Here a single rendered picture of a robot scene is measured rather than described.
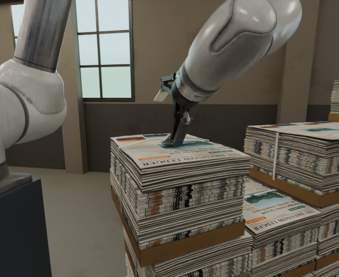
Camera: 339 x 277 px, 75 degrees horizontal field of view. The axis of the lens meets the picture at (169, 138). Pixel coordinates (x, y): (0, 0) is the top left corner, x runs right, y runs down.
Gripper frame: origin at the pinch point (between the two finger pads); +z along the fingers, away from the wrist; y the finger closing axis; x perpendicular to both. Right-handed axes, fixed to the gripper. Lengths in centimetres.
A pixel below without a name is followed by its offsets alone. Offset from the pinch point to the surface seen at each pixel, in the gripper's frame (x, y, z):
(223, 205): 7.5, 27.2, -10.2
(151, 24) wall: 82, -207, 173
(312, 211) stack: 45, 36, -4
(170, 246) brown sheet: -7.0, 33.5, -7.9
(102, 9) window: 22, -244, 196
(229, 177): 8.6, 20.9, -14.1
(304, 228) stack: 39, 40, -3
